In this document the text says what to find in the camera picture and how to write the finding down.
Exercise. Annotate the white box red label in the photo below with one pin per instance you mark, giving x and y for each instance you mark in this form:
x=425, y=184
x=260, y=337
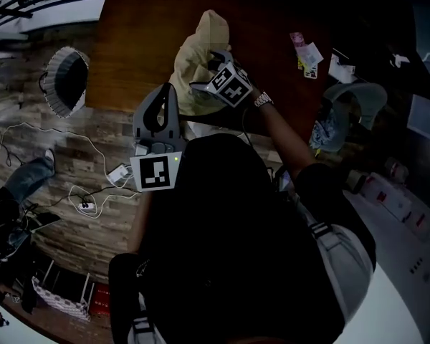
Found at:
x=394, y=195

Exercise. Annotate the pink card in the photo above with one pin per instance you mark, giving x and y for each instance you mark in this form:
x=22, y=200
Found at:
x=296, y=38

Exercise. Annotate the white power adapter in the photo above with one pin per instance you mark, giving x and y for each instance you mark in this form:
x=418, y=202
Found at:
x=119, y=174

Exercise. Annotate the white table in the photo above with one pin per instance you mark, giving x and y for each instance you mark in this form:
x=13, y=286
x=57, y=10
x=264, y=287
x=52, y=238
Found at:
x=408, y=310

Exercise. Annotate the person's left forearm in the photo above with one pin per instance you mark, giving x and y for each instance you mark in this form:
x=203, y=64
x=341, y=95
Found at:
x=143, y=220

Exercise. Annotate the white power strip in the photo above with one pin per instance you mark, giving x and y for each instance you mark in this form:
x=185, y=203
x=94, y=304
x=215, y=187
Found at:
x=86, y=205

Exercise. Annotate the silver wristwatch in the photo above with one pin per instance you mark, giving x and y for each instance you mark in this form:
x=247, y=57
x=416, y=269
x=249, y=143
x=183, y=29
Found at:
x=263, y=99

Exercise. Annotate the brown wooden table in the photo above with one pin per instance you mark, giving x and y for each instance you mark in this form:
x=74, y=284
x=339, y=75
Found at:
x=136, y=48

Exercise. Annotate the white card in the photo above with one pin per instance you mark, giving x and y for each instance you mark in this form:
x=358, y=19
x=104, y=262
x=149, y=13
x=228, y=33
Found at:
x=310, y=54

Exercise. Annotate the person's black shirt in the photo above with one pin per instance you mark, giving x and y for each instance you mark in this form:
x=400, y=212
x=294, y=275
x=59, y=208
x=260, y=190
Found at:
x=236, y=246

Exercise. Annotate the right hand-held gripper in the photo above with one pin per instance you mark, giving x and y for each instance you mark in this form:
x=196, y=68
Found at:
x=229, y=84

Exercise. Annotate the checkered storage box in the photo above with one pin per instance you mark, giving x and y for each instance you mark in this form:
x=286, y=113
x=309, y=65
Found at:
x=61, y=301

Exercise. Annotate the cream clothes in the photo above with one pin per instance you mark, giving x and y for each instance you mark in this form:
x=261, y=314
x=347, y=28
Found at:
x=197, y=63

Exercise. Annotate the white ribbed basket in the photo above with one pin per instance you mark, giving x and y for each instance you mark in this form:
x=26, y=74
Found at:
x=66, y=81

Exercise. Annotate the person's right forearm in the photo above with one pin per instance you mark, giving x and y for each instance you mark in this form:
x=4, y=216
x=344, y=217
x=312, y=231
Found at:
x=283, y=131

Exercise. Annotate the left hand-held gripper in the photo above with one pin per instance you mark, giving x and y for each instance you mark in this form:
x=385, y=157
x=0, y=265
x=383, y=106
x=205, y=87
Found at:
x=154, y=172

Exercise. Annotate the grey chair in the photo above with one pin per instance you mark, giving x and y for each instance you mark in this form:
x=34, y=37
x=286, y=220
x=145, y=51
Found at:
x=362, y=99

